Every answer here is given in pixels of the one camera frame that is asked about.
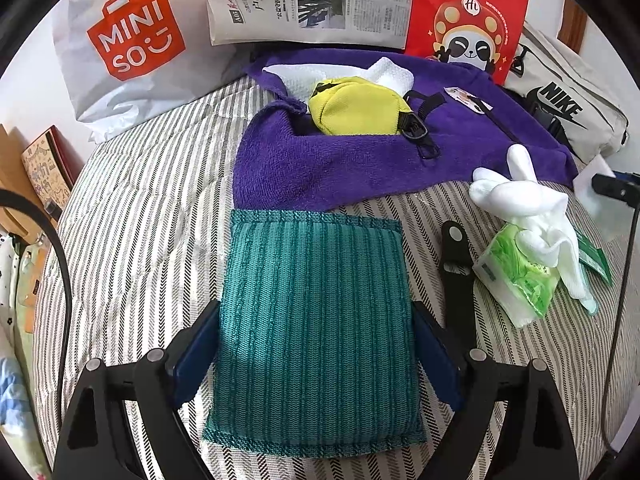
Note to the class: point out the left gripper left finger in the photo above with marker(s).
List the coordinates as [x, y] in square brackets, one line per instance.
[96, 441]

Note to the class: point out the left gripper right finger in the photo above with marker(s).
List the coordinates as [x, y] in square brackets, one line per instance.
[535, 441]

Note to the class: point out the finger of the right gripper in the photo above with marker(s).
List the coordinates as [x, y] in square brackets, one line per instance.
[614, 188]

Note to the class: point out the green packet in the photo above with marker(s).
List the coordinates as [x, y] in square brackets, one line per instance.
[593, 257]

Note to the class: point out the light green cloth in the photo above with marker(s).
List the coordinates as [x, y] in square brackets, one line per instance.
[577, 285]

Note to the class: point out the green tissue pack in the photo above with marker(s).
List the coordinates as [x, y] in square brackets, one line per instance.
[523, 289]

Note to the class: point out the fruit print wet wipe sachet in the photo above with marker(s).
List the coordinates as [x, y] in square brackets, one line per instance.
[468, 99]

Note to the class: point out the teal striped cloth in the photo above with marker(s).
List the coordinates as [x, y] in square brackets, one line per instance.
[316, 354]

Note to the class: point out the yellow mini pouch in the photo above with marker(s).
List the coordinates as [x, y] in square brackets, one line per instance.
[353, 106]

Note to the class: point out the grey Nike waist bag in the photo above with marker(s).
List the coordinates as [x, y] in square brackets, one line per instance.
[547, 73]

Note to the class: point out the purple towel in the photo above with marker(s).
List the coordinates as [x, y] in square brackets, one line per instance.
[285, 162]

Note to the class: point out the striped mattress cover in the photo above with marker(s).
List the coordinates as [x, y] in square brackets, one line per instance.
[146, 237]

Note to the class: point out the red paper shopping bag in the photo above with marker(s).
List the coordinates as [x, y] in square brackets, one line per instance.
[482, 33]

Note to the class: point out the patterned book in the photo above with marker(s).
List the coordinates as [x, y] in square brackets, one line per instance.
[53, 168]

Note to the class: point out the folded newspaper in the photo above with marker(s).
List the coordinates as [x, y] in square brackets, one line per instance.
[377, 23]

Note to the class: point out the white Miniso plastic bag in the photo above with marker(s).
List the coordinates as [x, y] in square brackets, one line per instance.
[127, 61]

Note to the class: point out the brown wooden door frame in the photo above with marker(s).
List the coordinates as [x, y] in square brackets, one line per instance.
[573, 25]

